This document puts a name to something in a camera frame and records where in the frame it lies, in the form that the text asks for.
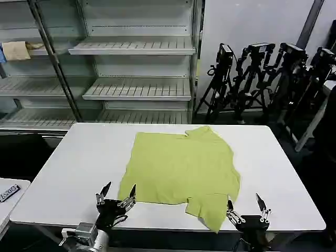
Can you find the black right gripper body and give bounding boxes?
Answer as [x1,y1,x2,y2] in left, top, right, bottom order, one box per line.
[236,214,270,237]

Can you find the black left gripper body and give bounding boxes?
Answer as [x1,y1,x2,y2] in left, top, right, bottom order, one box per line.
[95,198,130,232]

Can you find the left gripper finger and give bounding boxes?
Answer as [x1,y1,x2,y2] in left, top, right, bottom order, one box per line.
[94,181,112,206]
[117,183,137,211]

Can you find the yellow-green t-shirt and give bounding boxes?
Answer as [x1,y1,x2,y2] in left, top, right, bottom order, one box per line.
[117,125,242,234]

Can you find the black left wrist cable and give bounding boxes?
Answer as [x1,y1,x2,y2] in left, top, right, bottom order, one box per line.
[109,214,129,229]

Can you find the black label with white print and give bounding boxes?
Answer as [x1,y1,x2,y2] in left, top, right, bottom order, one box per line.
[0,184,22,203]

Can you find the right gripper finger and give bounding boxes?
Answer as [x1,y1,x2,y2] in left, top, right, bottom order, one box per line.
[226,199,246,229]
[255,193,272,224]

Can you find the grey metal shelf rack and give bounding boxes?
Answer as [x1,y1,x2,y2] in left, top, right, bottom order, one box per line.
[67,0,206,125]
[0,0,82,132]

